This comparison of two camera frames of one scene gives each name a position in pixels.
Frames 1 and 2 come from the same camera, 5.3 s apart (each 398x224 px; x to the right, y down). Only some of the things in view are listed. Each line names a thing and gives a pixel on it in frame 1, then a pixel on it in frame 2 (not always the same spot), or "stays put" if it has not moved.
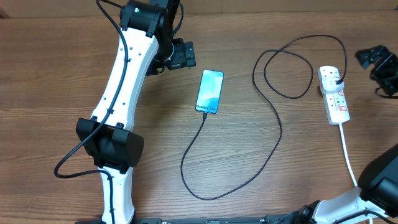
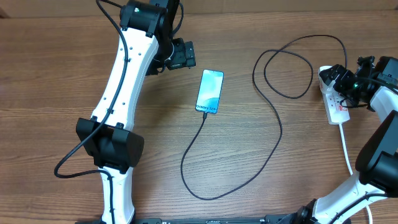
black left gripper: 184,56 stays put
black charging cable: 273,50 stays put
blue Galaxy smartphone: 209,91 stays put
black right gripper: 388,58 → 331,73
